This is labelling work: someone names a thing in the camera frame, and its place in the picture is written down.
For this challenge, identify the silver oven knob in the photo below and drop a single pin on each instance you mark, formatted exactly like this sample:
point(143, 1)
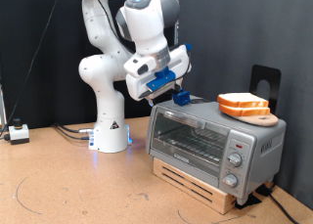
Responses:
point(230, 180)
point(234, 159)

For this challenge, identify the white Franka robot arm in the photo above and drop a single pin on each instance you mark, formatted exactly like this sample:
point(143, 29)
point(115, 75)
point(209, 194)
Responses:
point(104, 74)

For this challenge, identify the round wooden cutting board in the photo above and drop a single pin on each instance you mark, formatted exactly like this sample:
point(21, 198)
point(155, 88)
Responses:
point(260, 121)

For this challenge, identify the black metal bookend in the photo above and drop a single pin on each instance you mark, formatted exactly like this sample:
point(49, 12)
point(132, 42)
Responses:
point(255, 74)

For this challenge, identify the blue spatula holder block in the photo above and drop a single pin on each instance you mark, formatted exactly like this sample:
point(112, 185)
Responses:
point(182, 98)

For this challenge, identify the grey metal frame leg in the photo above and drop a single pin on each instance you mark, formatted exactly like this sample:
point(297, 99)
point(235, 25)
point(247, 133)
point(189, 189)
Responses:
point(2, 110)

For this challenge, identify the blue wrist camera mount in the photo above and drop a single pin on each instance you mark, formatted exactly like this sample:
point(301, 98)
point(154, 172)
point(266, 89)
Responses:
point(161, 80)

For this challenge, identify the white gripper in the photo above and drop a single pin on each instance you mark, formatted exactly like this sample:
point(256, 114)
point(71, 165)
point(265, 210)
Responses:
point(137, 83)

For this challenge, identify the silver toaster oven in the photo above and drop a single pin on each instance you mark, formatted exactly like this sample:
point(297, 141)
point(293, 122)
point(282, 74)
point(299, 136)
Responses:
point(260, 132)

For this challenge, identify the wooden slatted crate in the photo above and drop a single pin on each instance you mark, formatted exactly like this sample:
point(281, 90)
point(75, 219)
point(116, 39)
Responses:
point(221, 201)

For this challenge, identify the white bread slice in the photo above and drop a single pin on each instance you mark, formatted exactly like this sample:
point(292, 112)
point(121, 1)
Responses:
point(241, 98)
point(244, 112)

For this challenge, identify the white emergency stop box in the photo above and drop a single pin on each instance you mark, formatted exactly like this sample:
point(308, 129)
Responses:
point(19, 132)

